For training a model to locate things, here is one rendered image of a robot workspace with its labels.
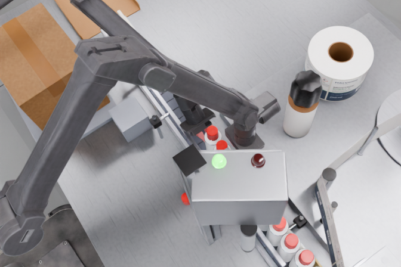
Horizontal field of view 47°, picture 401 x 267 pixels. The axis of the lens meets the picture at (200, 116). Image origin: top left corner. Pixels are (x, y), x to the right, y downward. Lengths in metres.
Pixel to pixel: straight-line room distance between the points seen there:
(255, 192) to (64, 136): 0.34
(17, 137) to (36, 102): 1.31
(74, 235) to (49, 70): 0.95
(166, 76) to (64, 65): 0.69
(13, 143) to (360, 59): 1.93
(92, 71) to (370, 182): 1.00
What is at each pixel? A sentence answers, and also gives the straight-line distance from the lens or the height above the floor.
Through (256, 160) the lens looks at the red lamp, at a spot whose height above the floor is 1.50.
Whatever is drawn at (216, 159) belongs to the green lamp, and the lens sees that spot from 0.81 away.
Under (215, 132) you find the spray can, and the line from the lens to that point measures 1.28.
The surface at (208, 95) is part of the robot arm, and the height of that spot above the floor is 1.42.
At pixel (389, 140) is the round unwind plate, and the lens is 1.55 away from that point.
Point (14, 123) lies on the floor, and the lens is 2.79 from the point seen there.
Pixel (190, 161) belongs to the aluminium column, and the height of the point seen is 1.50.
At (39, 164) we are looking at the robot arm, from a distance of 0.83.
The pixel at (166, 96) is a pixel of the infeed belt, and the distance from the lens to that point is 1.58.
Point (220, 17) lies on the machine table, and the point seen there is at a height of 0.83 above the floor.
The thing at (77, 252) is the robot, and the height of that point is 0.24.
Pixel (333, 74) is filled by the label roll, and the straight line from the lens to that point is 1.46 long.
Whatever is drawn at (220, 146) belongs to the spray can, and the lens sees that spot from 1.26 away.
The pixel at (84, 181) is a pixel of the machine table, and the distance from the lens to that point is 1.58.
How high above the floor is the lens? 2.25
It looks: 64 degrees down
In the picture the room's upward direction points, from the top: 10 degrees counter-clockwise
